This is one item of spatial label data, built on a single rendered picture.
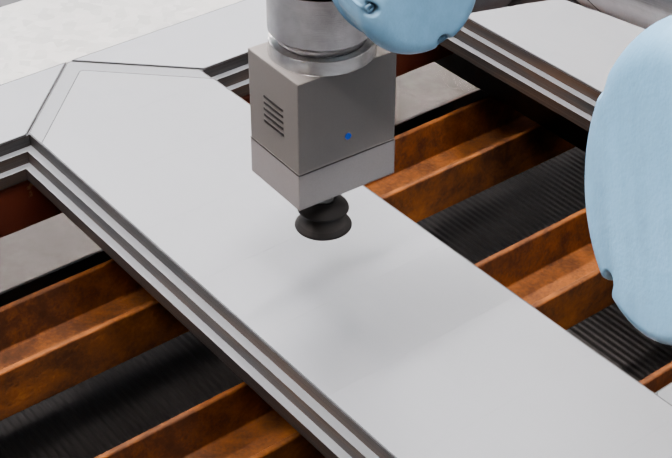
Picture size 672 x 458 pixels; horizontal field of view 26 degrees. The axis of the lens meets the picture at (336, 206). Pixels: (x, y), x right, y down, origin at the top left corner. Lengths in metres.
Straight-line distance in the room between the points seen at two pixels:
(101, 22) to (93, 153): 0.44
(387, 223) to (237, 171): 0.14
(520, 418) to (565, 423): 0.03
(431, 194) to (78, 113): 0.37
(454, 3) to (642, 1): 0.11
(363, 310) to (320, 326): 0.04
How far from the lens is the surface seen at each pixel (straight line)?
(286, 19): 0.97
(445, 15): 0.85
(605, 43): 1.43
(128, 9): 1.71
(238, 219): 1.17
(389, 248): 1.14
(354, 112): 1.02
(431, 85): 3.01
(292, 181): 1.03
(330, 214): 1.08
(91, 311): 1.36
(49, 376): 1.27
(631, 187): 0.53
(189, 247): 1.14
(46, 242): 2.61
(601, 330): 1.55
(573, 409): 1.01
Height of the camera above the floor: 1.54
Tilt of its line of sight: 35 degrees down
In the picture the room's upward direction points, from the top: straight up
